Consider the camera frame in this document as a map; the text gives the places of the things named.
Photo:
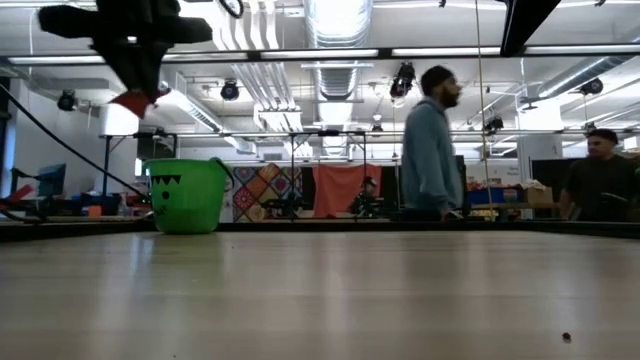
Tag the black ceiling-hung camera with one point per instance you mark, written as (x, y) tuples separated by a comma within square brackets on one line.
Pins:
[(67, 100), (592, 86), (402, 80), (495, 123), (230, 91)]

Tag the brown cardboard box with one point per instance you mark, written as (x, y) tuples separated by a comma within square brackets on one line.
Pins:
[(539, 195)]

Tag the black background robot arm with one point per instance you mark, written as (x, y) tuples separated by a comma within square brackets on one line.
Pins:
[(287, 202), (361, 205)]

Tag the black partition panel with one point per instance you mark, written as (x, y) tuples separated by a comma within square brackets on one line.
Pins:
[(547, 172)]

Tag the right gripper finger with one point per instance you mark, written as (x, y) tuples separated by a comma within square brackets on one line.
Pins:
[(525, 25)]

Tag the black overhead light beam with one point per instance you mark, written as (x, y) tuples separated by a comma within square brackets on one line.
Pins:
[(320, 52)]

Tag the person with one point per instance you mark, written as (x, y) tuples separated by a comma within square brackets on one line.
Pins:
[(367, 197), (430, 160), (600, 185)]

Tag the orange hanging cloth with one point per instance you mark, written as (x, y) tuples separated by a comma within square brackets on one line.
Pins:
[(335, 185)]

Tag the black aluminium table frame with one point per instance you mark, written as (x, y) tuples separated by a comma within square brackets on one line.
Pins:
[(490, 227)]

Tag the colourful patchwork quilt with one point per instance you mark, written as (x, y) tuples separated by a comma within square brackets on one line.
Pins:
[(250, 195)]

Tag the green plastic monster bucket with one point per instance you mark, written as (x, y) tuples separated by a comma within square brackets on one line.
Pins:
[(190, 200)]

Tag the blue storage bin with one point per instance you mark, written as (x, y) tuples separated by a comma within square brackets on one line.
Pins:
[(487, 195)]

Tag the red candy packet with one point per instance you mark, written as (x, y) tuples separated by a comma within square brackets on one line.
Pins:
[(132, 102)]

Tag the ribbed silver ventilation duct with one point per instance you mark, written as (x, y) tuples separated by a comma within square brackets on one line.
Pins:
[(337, 80)]

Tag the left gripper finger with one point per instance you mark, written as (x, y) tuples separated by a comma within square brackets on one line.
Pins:
[(147, 65), (122, 65)]

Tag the black background rig frame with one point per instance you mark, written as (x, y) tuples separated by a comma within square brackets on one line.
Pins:
[(106, 165)]

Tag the thin black diagonal rod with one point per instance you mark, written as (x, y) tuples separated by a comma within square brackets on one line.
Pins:
[(65, 144)]

